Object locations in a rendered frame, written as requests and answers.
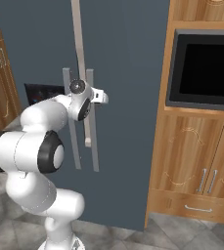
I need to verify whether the silver drawer handle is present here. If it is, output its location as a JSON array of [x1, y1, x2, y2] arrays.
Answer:
[[183, 203, 214, 214]]

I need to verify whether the silver cabinet door handle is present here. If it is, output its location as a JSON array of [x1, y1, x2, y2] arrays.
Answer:
[[206, 169, 219, 195], [197, 168, 208, 194]]

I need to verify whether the wooden overhead cabinet door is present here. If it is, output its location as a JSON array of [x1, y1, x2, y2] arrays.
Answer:
[[173, 0, 224, 22]]

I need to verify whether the black built-in oven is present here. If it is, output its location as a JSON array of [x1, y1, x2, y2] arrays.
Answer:
[[165, 28, 224, 112]]

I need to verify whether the wooden drawer front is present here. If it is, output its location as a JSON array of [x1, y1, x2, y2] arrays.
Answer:
[[148, 189, 224, 227]]

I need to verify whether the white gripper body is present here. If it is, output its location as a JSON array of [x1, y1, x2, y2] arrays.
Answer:
[[100, 91, 110, 105]]

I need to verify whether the wooden oven cabinet frame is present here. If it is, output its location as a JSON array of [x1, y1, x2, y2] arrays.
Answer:
[[144, 0, 224, 229]]

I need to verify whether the grey fridge door handle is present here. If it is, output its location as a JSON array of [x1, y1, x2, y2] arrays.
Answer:
[[62, 66, 82, 171], [85, 68, 101, 173]]

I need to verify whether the dark grey fridge door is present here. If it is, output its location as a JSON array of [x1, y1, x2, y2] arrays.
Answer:
[[79, 0, 172, 232], [0, 0, 96, 227]]

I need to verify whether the silver tall cabinet handle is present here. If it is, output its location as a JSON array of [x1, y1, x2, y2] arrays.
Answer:
[[0, 47, 8, 69]]

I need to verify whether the beige fridge door seal strip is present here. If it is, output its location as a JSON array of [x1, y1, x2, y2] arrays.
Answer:
[[70, 0, 93, 148]]

